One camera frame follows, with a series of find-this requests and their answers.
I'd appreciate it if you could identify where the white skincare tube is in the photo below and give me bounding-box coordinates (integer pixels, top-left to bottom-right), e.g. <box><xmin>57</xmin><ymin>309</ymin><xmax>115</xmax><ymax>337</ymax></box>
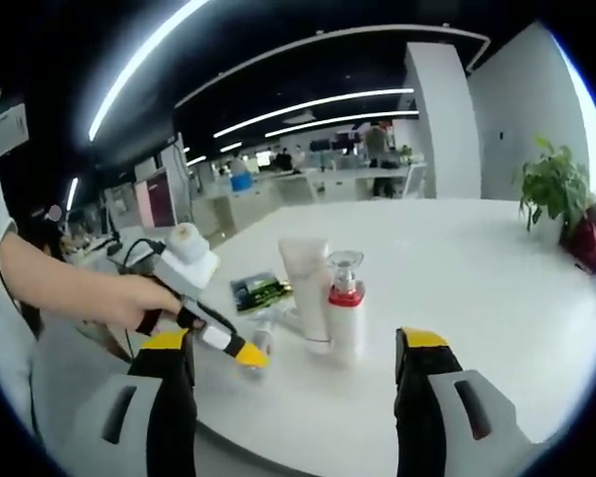
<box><xmin>276</xmin><ymin>237</ymin><xmax>337</xmax><ymax>355</ymax></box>

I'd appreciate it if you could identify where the white wall notice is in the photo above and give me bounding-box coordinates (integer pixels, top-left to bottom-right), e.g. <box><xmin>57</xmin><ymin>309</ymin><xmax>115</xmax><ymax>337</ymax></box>
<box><xmin>0</xmin><ymin>103</ymin><xmax>31</xmax><ymax>150</ymax></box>

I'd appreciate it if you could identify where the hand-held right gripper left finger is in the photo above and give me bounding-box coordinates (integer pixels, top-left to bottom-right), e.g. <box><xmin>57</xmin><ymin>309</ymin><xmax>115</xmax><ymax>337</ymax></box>
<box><xmin>86</xmin><ymin>327</ymin><xmax>200</xmax><ymax>477</ymax></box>

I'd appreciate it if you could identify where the potted green plant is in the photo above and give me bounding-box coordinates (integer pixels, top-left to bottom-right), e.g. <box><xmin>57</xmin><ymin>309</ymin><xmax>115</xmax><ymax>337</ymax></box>
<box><xmin>512</xmin><ymin>134</ymin><xmax>593</xmax><ymax>244</ymax></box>

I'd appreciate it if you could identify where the person's left hand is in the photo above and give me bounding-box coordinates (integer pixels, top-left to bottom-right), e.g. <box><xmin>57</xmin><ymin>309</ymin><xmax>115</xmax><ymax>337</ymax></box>
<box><xmin>106</xmin><ymin>275</ymin><xmax>183</xmax><ymax>337</ymax></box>

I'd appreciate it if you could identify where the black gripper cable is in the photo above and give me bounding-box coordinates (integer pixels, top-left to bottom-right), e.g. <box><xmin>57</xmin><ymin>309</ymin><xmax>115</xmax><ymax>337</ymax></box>
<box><xmin>106</xmin><ymin>237</ymin><xmax>169</xmax><ymax>272</ymax></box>

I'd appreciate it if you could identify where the ceiling light strip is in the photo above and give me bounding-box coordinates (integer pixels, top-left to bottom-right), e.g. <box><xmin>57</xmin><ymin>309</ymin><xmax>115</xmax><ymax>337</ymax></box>
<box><xmin>265</xmin><ymin>109</ymin><xmax>421</xmax><ymax>139</ymax></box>
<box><xmin>213</xmin><ymin>87</ymin><xmax>416</xmax><ymax>139</ymax></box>
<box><xmin>87</xmin><ymin>0</ymin><xmax>215</xmax><ymax>143</ymax></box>

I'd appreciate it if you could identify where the small clear cap skincare bottle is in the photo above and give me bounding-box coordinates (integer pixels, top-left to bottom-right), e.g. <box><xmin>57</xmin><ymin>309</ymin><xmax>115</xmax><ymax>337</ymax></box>
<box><xmin>235</xmin><ymin>317</ymin><xmax>275</xmax><ymax>385</ymax></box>

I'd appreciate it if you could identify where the red collar skincare pump bottle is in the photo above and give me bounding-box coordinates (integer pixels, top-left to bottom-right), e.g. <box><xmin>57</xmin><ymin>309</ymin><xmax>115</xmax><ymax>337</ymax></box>
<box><xmin>326</xmin><ymin>250</ymin><xmax>368</xmax><ymax>368</ymax></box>

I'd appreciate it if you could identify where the white office desk row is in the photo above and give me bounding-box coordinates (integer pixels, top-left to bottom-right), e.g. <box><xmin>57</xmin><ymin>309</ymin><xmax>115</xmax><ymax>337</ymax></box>
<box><xmin>198</xmin><ymin>163</ymin><xmax>428</xmax><ymax>235</ymax></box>

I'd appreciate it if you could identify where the green black skincare sachet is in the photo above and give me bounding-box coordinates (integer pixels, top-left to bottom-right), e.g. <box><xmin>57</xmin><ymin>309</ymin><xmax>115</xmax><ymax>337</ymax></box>
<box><xmin>229</xmin><ymin>269</ymin><xmax>293</xmax><ymax>315</ymax></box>

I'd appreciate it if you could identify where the clear cap skincare tube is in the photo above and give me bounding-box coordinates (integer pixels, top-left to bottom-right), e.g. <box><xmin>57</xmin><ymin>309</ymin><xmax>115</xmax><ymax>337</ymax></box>
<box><xmin>260</xmin><ymin>303</ymin><xmax>307</xmax><ymax>333</ymax></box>

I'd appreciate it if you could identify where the person's white shirt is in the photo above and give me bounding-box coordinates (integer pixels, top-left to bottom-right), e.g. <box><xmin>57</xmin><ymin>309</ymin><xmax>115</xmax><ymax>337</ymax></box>
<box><xmin>0</xmin><ymin>218</ymin><xmax>36</xmax><ymax>423</ymax></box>

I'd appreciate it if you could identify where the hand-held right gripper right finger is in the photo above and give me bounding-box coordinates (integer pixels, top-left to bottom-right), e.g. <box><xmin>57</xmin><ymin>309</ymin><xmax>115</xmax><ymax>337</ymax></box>
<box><xmin>394</xmin><ymin>326</ymin><xmax>535</xmax><ymax>477</ymax></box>

